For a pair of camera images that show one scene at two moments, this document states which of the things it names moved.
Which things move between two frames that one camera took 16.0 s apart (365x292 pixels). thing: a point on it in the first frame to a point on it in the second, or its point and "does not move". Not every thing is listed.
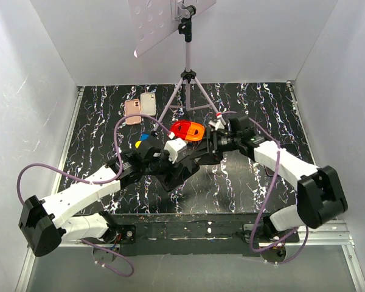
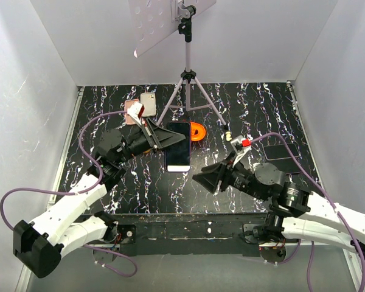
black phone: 132,106 does not move
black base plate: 195,234 does not move
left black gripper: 165,154 to 161,137
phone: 148,103 does not move
